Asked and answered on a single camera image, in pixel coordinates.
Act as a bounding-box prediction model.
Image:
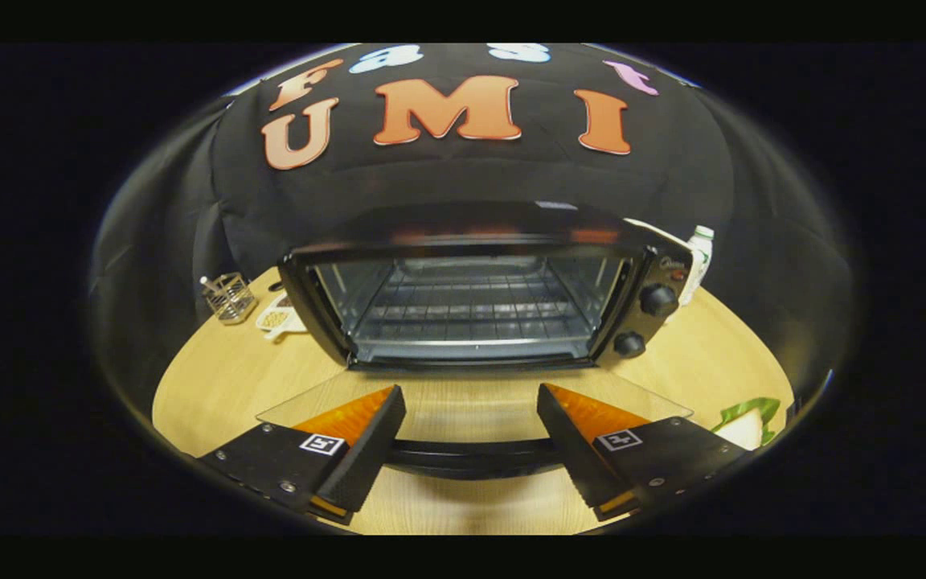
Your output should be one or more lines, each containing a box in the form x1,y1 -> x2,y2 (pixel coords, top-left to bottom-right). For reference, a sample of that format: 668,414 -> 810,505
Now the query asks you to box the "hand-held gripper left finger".
198,385 -> 408,526

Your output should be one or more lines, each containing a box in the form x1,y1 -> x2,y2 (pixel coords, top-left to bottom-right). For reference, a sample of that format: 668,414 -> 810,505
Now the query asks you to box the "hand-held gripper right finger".
537,383 -> 754,523

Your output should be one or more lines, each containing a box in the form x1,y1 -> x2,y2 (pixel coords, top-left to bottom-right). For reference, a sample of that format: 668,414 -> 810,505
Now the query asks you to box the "black toaster oven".
256,201 -> 695,481

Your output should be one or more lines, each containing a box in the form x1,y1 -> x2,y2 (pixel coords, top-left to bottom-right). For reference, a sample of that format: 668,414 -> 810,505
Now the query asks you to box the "lettuce sandwich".
712,397 -> 782,450

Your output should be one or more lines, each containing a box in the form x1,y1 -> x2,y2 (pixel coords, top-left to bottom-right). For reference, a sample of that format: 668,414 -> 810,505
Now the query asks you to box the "white pop-up toaster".
624,217 -> 694,252

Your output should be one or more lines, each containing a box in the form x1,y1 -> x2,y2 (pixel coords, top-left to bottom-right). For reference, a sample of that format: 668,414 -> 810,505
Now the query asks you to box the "white divided grain dish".
255,291 -> 309,342

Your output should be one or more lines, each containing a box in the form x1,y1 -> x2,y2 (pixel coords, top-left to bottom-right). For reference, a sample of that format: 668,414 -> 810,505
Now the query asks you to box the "white bottle green label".
684,226 -> 715,306

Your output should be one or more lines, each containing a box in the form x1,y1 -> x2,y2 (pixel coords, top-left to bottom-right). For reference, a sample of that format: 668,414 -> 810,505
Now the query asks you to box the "wire mesh holder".
200,272 -> 257,325

